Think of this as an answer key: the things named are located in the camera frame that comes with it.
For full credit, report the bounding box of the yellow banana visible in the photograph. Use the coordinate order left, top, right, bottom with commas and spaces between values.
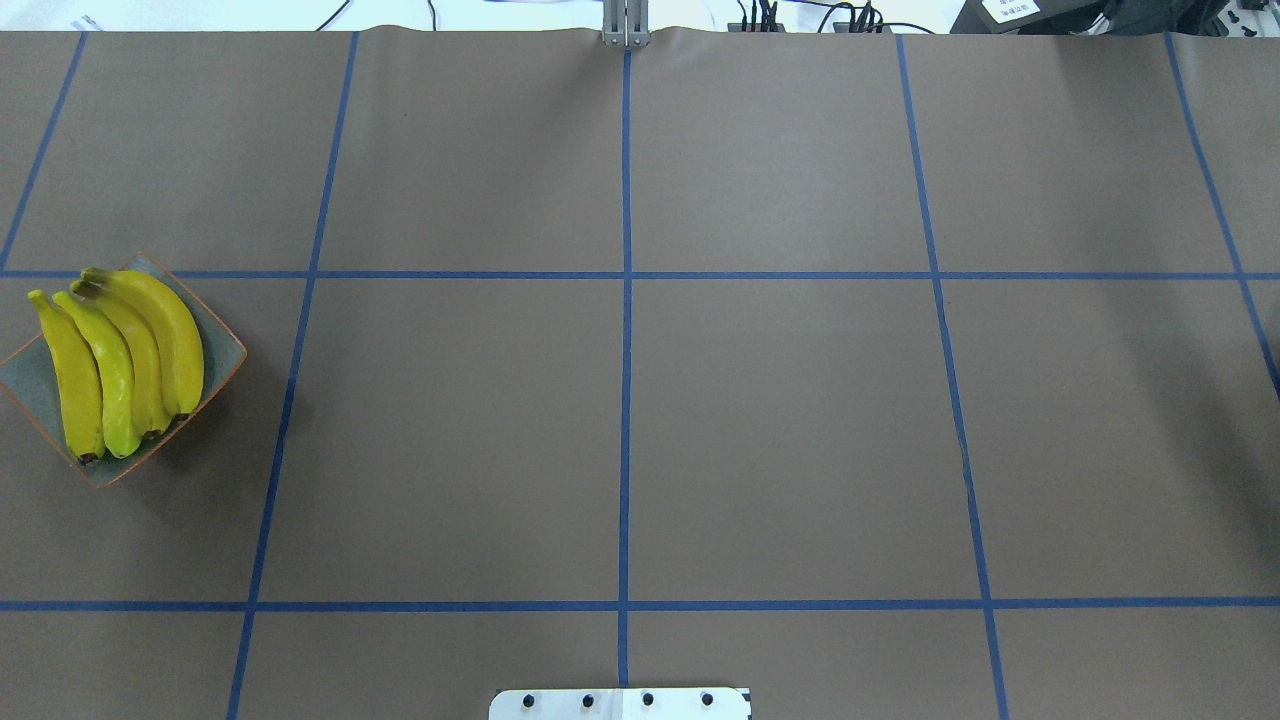
52, 291, 142, 459
70, 281, 173, 441
78, 266, 205, 421
27, 290, 106, 466

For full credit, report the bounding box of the grey square plate orange rim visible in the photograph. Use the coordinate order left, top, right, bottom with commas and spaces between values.
1, 252, 248, 487

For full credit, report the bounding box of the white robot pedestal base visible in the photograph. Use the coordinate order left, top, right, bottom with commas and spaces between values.
488, 687, 753, 719

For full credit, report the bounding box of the aluminium frame post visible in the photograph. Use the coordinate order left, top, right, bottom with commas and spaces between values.
602, 0, 652, 49

